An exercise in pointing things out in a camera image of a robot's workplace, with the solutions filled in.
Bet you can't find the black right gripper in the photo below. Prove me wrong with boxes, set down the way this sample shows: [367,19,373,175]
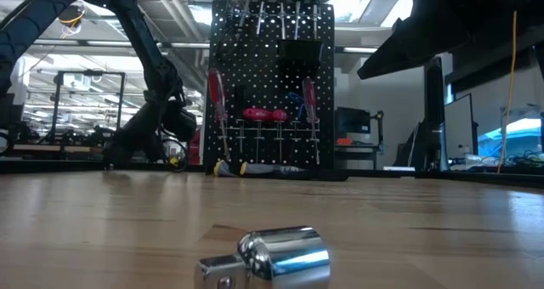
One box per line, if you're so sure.
[357,0,490,80]

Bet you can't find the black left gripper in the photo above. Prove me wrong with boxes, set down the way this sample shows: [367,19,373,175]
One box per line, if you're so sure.
[104,99,199,167]

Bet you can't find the red clear handle screwdriver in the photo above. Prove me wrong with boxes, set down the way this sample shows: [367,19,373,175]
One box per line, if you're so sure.
[207,69,233,162]
[302,78,320,166]

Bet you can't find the large blue black screwdriver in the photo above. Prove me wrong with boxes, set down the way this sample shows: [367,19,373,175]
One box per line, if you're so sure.
[292,0,307,40]

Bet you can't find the grey handle screwdriver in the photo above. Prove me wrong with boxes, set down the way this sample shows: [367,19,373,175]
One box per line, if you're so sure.
[256,0,269,36]
[276,0,288,40]

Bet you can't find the black ribbed handle screwdriver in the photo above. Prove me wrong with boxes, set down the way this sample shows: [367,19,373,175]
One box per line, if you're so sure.
[235,83,248,154]

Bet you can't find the red T-handle tool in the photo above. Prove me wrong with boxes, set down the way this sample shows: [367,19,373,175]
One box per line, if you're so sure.
[241,107,290,162]

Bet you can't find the small chrome socket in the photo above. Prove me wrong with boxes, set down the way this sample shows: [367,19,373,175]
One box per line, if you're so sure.
[194,224,332,289]

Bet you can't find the red cabinet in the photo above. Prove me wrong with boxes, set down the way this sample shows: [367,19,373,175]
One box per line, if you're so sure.
[189,129,206,166]

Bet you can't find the tall black column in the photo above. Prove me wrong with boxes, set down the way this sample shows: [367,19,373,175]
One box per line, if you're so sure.
[423,57,446,172]

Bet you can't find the black computer monitor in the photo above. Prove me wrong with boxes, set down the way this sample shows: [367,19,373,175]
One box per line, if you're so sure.
[334,106,371,136]

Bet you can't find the grey black work glove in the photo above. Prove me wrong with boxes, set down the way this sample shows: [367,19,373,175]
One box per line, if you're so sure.
[239,161,309,176]
[212,159,241,179]

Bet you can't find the black plastic bin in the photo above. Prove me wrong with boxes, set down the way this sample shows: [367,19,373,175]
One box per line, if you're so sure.
[278,39,324,71]

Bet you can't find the black metal pegboard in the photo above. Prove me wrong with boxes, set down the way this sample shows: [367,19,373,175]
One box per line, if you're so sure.
[203,0,337,180]

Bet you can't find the black metal gantry frame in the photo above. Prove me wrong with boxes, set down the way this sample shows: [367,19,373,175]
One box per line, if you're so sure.
[53,70,127,154]

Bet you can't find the yellow cable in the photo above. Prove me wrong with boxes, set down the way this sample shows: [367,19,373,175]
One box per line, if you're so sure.
[496,10,519,174]

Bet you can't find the large ring wire rack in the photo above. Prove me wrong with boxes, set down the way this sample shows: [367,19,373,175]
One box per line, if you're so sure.
[224,8,323,26]

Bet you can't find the small ring wire rack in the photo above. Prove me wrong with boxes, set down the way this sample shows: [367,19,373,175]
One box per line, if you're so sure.
[223,118,322,154]

